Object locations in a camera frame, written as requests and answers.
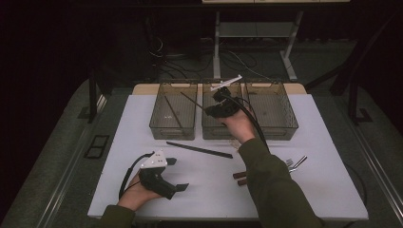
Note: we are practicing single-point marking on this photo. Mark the black tripod legs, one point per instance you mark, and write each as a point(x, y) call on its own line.
point(340, 84)

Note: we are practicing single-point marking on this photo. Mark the black computer tower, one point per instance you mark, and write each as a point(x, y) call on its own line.
point(182, 38)

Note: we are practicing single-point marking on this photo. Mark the person's right hand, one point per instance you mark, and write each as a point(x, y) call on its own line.
point(240, 126)

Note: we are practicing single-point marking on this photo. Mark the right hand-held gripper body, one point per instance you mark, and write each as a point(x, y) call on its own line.
point(228, 107)

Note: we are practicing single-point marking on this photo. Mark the clear brown plastic bin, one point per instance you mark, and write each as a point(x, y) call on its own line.
point(278, 110)
point(183, 107)
point(207, 122)

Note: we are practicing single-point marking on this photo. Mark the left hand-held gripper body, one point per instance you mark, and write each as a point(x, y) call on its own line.
point(155, 182)

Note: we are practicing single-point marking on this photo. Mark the white table mat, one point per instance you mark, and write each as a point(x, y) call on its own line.
point(206, 190)

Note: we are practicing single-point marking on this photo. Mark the thin metal utensil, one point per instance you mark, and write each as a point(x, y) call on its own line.
point(299, 162)

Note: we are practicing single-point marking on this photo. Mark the metal floor rail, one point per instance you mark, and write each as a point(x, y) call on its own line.
point(380, 171)
point(67, 177)

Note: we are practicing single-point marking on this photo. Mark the white metal desk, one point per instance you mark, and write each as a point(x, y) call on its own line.
point(217, 47)

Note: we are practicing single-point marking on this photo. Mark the black stand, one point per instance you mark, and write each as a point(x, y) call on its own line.
point(92, 101)
point(352, 101)

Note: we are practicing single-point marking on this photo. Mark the brown chopstick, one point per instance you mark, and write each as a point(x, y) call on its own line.
point(194, 100)
point(173, 111)

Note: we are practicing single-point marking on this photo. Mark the person's left hand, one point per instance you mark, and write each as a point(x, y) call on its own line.
point(136, 198)

